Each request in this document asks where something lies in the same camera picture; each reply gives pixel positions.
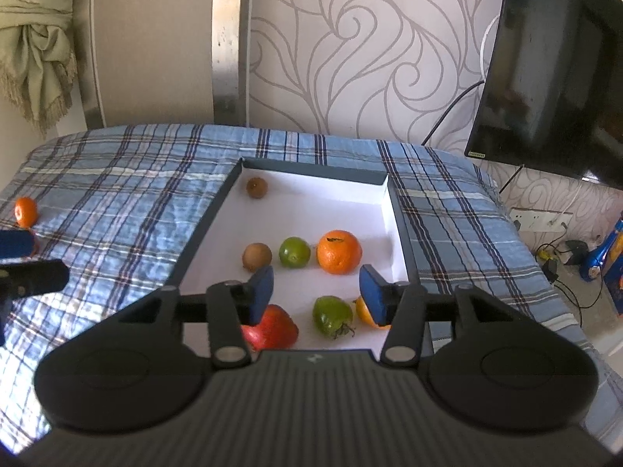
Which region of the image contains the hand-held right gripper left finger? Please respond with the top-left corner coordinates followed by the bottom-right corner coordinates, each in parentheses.
top-left (104, 265), bottom-right (276, 369)

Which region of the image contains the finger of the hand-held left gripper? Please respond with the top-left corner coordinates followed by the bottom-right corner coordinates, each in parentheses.
top-left (0, 259), bottom-right (70, 299)
top-left (0, 230), bottom-right (36, 260)

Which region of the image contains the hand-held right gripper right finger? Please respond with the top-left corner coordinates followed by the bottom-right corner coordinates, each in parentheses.
top-left (359, 263), bottom-right (527, 366)

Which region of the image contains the small orange tangerine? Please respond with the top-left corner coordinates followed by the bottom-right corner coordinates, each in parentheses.
top-left (14, 197), bottom-right (39, 229)

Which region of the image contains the large brown kiwi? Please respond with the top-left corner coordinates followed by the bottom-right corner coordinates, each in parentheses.
top-left (242, 242), bottom-right (274, 272)

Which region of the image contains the red apple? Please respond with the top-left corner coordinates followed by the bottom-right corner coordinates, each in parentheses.
top-left (241, 304), bottom-right (300, 352)

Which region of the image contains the green tomato with stem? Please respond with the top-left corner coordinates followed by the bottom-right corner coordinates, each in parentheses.
top-left (312, 296), bottom-right (356, 341)

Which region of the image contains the large orange tangerine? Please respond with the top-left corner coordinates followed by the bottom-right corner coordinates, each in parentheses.
top-left (316, 230), bottom-right (364, 275)

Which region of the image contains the green lime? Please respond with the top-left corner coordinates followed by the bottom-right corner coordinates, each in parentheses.
top-left (279, 237), bottom-right (312, 269)

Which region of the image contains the white shallow cardboard box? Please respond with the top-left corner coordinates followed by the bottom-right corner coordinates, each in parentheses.
top-left (165, 157), bottom-right (435, 352)

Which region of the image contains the blue plaid blanket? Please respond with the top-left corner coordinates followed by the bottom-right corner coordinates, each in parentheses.
top-left (0, 124), bottom-right (610, 454)

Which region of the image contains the green fringed curtain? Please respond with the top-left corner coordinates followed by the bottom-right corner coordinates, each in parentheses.
top-left (0, 0), bottom-right (79, 138)

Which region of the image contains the blue and orange box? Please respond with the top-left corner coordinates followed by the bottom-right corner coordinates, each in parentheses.
top-left (604, 233), bottom-right (623, 323)

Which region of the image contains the metal pillar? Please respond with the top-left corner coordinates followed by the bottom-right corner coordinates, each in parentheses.
top-left (211, 0), bottom-right (255, 127)

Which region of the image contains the black flat television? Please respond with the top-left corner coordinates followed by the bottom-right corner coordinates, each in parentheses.
top-left (465, 0), bottom-right (623, 186)

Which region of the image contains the thin black hanging cable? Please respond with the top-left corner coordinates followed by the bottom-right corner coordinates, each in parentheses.
top-left (499, 164), bottom-right (527, 196)

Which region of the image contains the white wall socket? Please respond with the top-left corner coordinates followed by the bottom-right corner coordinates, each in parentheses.
top-left (509, 207), bottom-right (574, 233)

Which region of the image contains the black television cable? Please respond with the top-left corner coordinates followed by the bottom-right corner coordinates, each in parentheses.
top-left (421, 79), bottom-right (486, 147)

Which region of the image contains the white cable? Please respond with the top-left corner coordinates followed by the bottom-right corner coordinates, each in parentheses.
top-left (478, 14), bottom-right (502, 84)

